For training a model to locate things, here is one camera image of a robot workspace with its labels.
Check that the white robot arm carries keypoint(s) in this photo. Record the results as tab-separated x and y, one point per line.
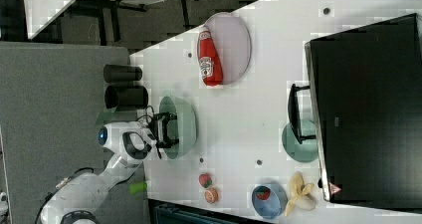
77	198

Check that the green plastic strainer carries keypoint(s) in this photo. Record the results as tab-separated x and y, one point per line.
182	129

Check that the orange slice toy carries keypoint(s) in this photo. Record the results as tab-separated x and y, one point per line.
211	195

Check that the green toy at edge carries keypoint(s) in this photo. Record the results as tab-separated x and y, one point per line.
137	187

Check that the pink round plate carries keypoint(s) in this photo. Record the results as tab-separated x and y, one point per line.
232	42

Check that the peeled banana toy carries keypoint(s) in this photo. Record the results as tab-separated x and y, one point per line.
300	195

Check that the red ketchup bottle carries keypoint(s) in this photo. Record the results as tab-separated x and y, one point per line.
209	62

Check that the black pot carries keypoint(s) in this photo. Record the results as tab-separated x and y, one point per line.
135	97

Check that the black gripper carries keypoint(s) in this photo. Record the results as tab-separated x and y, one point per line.
157	127

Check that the strawberry in bowl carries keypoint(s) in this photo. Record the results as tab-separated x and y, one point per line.
262	193

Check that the red strawberry toy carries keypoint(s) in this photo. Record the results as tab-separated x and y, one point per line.
205	180

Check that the green round plate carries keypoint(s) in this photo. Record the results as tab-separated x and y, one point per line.
304	151

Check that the blue bowl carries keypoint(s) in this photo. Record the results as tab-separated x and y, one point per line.
274	206

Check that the black cylinder cup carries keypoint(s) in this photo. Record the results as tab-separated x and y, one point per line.
118	74

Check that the black toaster oven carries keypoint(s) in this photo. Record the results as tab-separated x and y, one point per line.
365	87

